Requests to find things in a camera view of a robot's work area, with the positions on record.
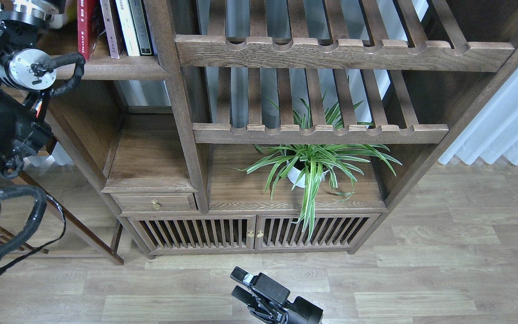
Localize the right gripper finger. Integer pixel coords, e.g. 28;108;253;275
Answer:
232;286;257;311
230;266;255;286

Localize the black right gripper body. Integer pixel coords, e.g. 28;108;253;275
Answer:
246;273;323;324

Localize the dark maroon book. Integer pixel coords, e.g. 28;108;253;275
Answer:
99;0;125;59

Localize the red cover book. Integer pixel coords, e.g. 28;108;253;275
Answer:
76;0;105;61

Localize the yellow-green cover book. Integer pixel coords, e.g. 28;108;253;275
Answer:
49;0;77;29

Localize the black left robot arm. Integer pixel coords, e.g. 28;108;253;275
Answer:
0;0;85;259

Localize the brass drawer knob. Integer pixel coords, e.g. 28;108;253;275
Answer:
151;200;161;211

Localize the white plant pot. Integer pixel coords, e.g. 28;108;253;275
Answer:
286;159;329;189

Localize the green spider plant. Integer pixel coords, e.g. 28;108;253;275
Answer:
233;90;402;241

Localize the dark wooden bookshelf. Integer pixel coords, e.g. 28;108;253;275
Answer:
47;0;518;258

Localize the white spine book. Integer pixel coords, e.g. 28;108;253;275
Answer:
115;0;141;57

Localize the dark green spine book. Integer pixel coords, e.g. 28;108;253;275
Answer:
128;0;156;57

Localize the white curtain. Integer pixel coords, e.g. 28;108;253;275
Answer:
438;68;518;165

